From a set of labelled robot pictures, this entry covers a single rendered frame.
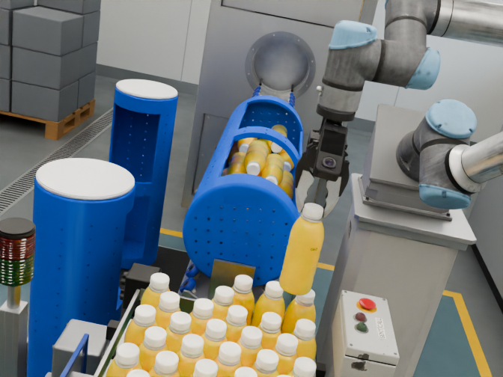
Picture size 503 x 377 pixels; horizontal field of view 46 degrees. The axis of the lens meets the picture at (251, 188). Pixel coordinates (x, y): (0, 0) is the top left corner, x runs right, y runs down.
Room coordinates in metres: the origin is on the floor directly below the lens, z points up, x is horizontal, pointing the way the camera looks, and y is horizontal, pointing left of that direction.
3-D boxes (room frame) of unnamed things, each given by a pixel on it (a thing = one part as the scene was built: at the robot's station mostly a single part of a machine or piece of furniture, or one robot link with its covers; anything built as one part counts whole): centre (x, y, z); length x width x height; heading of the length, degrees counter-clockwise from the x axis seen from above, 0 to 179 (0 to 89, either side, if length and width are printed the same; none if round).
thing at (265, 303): (1.11, -0.09, 0.98); 0.07 x 0.07 x 0.17
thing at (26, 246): (0.85, 0.37, 1.23); 0.06 x 0.06 x 0.04
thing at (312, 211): (1.05, -0.13, 1.30); 0.04 x 0.04 x 0.02
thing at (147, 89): (2.65, 0.55, 1.03); 0.28 x 0.28 x 0.01
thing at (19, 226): (0.85, 0.37, 1.18); 0.06 x 0.06 x 0.16
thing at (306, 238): (1.05, -0.13, 1.21); 0.07 x 0.07 x 0.17
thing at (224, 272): (1.23, 0.00, 0.99); 0.10 x 0.02 x 0.12; 89
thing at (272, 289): (1.11, -0.09, 1.07); 0.04 x 0.04 x 0.02
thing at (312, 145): (1.08, -0.12, 1.44); 0.09 x 0.08 x 0.12; 179
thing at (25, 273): (0.85, 0.37, 1.18); 0.06 x 0.06 x 0.05
